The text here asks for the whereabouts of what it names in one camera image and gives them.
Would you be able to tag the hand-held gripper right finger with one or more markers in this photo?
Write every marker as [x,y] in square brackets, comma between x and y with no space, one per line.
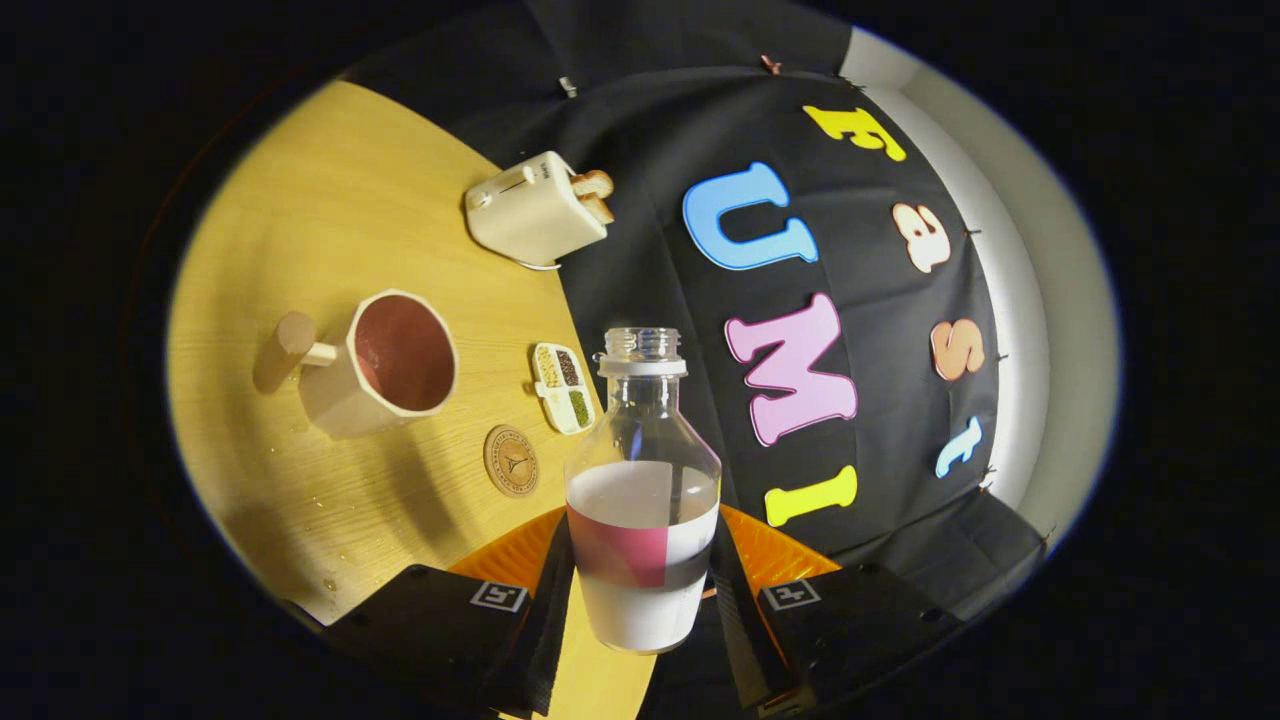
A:
[735,640]

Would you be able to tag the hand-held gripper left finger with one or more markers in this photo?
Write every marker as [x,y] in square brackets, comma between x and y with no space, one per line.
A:
[545,640]

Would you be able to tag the clear juice bottle pink label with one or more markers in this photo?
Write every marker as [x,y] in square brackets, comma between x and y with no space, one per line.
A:
[640,605]

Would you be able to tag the round brown coaster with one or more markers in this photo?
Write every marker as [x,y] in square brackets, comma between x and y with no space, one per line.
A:
[511,461]

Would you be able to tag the white divided bean tray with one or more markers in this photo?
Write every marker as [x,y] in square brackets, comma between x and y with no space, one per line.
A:
[563,388]

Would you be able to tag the cream toaster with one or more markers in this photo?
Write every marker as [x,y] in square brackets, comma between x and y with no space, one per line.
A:
[530,215]

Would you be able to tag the toast slice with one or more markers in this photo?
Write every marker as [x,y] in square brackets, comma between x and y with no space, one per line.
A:
[592,183]
[598,209]

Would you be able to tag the wooden table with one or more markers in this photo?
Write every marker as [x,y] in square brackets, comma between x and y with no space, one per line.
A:
[300,220]

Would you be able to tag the black backdrop cloth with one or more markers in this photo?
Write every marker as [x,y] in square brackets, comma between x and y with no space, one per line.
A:
[640,130]

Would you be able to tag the pink clip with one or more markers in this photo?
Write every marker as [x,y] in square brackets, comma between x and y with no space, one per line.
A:
[770,64]

